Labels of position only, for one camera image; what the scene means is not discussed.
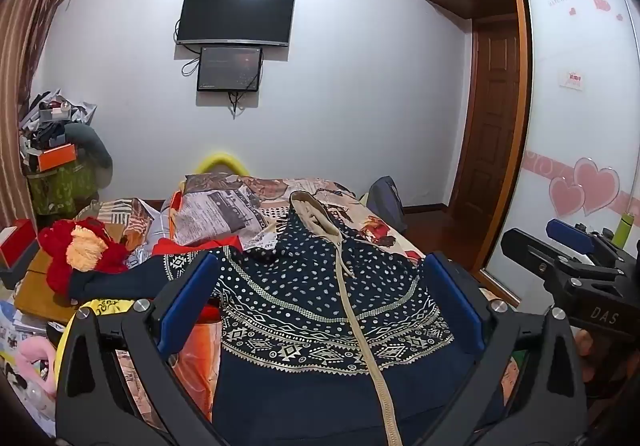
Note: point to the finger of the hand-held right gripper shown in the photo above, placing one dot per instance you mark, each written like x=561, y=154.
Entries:
x=570, y=235
x=530, y=248

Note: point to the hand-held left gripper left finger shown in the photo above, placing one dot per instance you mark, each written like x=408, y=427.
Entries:
x=187, y=298

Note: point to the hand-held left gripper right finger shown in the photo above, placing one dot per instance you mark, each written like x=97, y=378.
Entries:
x=457, y=298

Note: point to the navy patterned hoodie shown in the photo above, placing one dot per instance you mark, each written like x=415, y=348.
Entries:
x=300, y=286

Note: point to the person's right hand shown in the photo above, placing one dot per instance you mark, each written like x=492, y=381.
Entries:
x=582, y=345

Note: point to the green bottle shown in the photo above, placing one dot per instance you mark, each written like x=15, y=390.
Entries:
x=624, y=228

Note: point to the red cloth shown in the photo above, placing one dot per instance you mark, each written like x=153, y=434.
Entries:
x=200, y=245

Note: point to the orange plastic bag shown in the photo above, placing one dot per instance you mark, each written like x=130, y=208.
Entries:
x=200, y=366

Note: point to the yellow cloth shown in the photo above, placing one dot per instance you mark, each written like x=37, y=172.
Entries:
x=112, y=307

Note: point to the grey checked cloth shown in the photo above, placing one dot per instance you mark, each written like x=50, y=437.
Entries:
x=157, y=226

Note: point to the brown striped patterned cloth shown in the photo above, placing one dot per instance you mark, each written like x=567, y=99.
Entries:
x=115, y=216

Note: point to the grey blue backpack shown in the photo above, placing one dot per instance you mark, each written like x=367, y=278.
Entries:
x=387, y=198

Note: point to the brown wooden door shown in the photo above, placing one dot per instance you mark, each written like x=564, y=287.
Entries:
x=490, y=125

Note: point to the red plush toy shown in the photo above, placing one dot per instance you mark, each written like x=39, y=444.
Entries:
x=60, y=246

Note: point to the yellow hoop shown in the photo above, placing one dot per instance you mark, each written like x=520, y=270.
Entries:
x=220, y=157

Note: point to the brown cardboard box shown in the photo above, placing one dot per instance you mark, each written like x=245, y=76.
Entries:
x=35, y=286

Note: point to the small red white sticker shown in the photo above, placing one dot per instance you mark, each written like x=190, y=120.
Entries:
x=571, y=79

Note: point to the pink plush toy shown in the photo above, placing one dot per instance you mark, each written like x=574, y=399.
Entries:
x=37, y=351

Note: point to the white heart print wardrobe door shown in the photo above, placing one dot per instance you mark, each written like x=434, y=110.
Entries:
x=565, y=75

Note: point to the green patterned bag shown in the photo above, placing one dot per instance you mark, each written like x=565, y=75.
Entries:
x=60, y=186

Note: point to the pile of printed papers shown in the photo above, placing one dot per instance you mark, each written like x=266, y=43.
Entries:
x=15, y=326

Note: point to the grey cushion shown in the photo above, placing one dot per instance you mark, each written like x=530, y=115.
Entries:
x=95, y=145

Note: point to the red box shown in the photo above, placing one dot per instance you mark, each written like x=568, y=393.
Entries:
x=15, y=241

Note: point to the orange box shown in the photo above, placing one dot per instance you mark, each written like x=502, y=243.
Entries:
x=57, y=156

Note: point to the pile of household clutter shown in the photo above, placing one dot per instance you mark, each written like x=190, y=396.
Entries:
x=50, y=113

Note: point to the brown striped curtain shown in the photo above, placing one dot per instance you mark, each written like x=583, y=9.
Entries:
x=25, y=50

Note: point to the small black wall monitor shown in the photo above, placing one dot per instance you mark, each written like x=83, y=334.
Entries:
x=229, y=68

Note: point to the large black wall television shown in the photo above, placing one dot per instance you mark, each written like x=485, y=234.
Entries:
x=235, y=15

